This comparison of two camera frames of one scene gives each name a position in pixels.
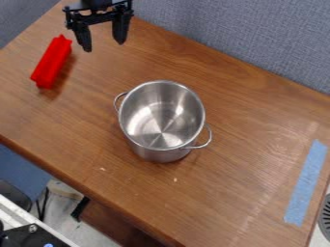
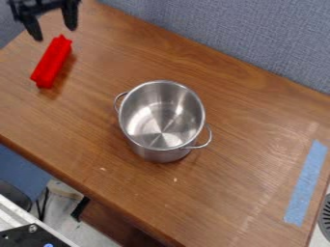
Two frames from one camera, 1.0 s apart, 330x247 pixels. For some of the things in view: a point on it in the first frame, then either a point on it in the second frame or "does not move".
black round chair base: [16, 195] does not move
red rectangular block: [52, 63] does not move
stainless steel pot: [163, 120] does not move
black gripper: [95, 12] → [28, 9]
